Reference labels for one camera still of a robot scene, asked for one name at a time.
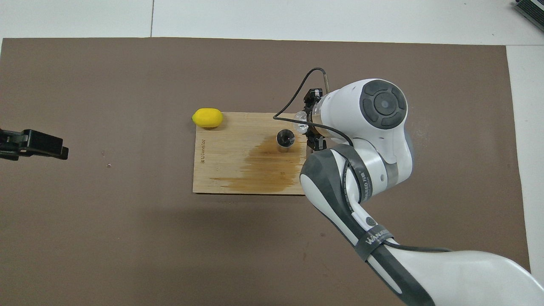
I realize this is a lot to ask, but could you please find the stained wooden cutting board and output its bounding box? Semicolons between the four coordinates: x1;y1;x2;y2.
193;112;313;196

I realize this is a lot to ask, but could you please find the yellow lemon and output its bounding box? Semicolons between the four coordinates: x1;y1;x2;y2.
192;108;224;129

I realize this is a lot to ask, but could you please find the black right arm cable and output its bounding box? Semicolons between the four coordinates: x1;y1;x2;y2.
273;68;455;254

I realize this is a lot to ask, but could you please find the small clear plastic cup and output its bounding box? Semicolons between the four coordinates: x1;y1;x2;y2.
293;110;313;135

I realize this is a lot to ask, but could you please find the grey ribbed device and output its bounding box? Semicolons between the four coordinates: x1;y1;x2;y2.
512;0;544;22

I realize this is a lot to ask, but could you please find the brown table mat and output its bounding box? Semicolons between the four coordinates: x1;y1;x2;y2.
0;37;535;306

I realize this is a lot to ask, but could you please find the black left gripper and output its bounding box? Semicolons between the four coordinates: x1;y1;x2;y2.
0;122;69;161

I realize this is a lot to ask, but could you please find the steel double jigger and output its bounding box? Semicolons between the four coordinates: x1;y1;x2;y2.
276;130;295;153

